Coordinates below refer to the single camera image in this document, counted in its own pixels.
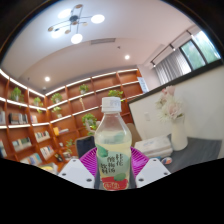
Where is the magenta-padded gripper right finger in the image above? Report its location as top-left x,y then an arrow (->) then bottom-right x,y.
129,147 -> 172,189

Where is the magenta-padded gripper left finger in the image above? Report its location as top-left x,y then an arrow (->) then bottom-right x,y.
57,147 -> 99,190

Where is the yellow drink bottle white cap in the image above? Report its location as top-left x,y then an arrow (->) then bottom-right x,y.
93,97 -> 133,192

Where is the small red blue packet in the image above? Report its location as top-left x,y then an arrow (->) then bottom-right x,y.
160,156 -> 174,166

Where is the stack of white books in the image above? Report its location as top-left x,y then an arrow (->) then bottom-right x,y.
133,134 -> 174,159

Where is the dark office chair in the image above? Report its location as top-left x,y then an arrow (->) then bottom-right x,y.
74,134 -> 98,159

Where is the tan chair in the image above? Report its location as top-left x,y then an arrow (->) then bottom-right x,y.
124,122 -> 143,148

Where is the white vase with pale flowers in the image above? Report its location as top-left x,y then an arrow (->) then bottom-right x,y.
155,85 -> 189,152

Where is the wooden shelf unit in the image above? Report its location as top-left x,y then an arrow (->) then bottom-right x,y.
0,68 -> 144,168

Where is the grey curtain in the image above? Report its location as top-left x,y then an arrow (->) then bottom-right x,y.
153,48 -> 194,86

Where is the window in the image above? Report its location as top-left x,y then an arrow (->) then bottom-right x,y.
179,30 -> 222,71

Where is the multi-bulb ceiling lamp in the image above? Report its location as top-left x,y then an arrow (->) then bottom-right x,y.
47,3 -> 106,45

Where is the ceiling air vent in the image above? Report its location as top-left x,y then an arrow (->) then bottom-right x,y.
89,37 -> 117,46

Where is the black track light rail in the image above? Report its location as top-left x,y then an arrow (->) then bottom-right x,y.
149,29 -> 194,68

